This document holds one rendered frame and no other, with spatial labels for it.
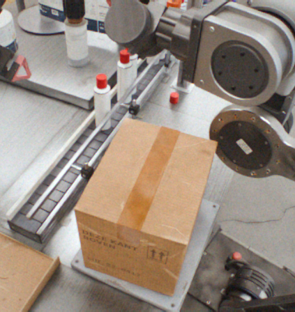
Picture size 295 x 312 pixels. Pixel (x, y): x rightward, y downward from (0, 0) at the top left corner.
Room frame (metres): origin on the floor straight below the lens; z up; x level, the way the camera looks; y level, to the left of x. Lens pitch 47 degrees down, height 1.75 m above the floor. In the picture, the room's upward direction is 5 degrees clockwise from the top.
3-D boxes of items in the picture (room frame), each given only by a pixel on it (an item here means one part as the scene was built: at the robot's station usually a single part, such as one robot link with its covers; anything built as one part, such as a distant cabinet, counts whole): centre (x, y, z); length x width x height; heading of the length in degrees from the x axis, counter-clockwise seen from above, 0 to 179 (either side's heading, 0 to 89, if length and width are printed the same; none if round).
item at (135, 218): (0.53, -0.01, 0.99); 0.30 x 0.24 x 0.27; 165
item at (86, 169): (0.66, 0.19, 0.91); 0.07 x 0.03 x 0.16; 69
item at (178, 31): (0.55, -0.05, 1.45); 0.09 x 0.08 x 0.12; 148
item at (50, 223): (1.27, 0.03, 0.85); 1.65 x 0.11 x 0.05; 159
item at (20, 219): (1.27, 0.03, 0.86); 1.65 x 0.08 x 0.04; 159
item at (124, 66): (1.07, 0.10, 0.98); 0.05 x 0.05 x 0.20
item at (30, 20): (1.65, 0.53, 0.89); 0.31 x 0.31 x 0.01
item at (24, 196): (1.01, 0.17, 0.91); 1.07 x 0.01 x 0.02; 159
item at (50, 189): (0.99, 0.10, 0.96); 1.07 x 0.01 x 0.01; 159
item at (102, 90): (0.92, 0.16, 0.98); 0.05 x 0.05 x 0.20
